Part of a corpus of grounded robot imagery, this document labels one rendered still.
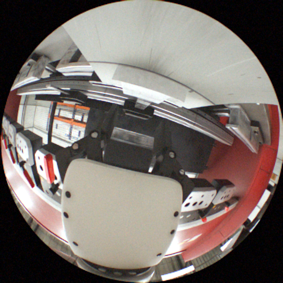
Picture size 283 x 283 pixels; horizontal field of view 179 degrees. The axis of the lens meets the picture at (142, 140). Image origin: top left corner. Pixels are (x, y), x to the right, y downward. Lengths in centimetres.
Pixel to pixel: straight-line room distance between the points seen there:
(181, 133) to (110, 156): 68
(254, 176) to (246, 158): 18
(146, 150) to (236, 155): 85
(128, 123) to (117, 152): 51
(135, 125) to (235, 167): 89
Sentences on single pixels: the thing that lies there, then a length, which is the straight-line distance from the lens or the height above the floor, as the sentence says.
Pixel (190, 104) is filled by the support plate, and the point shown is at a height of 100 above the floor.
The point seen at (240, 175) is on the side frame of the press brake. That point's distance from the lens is 92.
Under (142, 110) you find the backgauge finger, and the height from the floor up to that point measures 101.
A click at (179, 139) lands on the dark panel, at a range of 81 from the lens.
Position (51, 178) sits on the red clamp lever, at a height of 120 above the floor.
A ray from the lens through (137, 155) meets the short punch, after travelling 20.
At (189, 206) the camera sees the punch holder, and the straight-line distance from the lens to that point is 31.
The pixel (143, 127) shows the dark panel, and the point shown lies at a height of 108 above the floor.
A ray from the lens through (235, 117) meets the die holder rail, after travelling 41.
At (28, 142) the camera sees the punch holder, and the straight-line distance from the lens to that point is 36.
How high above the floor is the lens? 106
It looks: 9 degrees up
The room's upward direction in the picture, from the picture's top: 164 degrees counter-clockwise
